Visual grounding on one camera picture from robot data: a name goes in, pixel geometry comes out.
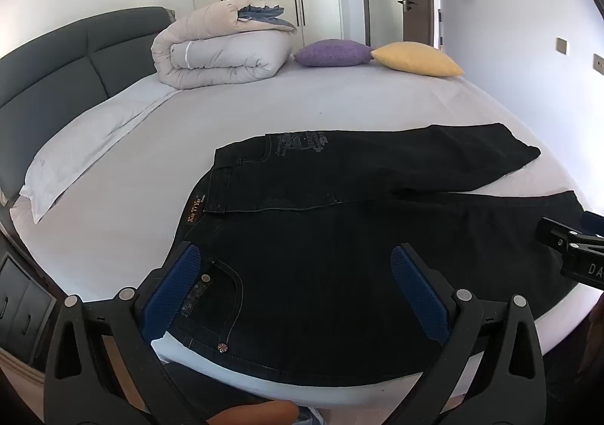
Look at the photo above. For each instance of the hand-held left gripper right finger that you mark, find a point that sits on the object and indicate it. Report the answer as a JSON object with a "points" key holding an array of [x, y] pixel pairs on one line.
{"points": [[421, 295]]}

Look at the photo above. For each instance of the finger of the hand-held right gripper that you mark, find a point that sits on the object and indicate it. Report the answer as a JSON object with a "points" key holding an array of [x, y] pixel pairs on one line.
{"points": [[554, 229], [594, 223]]}

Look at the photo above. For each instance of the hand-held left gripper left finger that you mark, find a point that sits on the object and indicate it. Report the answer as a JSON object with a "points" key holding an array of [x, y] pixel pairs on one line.
{"points": [[173, 286]]}

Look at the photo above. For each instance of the black jeans pants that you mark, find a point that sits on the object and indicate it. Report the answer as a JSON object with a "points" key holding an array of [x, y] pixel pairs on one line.
{"points": [[330, 264]]}

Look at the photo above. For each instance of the dark nightstand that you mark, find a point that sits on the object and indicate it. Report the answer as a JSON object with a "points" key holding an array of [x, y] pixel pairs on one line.
{"points": [[23, 302]]}

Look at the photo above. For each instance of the person's leg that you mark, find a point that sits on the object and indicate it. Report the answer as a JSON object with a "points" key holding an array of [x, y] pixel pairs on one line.
{"points": [[257, 414]]}

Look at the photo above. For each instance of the white pillow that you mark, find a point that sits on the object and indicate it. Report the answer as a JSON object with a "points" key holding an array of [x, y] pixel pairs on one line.
{"points": [[89, 132]]}

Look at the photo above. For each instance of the yellow cushion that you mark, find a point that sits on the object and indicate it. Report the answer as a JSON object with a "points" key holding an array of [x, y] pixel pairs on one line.
{"points": [[417, 59]]}

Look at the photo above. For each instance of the folded beige duvet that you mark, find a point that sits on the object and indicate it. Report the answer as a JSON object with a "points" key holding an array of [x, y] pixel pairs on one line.
{"points": [[222, 52]]}

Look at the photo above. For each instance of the grey padded headboard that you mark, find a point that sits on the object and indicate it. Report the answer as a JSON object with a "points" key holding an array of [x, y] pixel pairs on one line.
{"points": [[56, 61]]}

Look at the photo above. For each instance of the purple cushion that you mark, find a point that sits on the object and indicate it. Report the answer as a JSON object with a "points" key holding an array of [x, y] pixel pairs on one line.
{"points": [[332, 53]]}

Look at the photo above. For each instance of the grey wall socket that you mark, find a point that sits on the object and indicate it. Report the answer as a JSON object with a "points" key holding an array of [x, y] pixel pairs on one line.
{"points": [[562, 45], [599, 64]]}

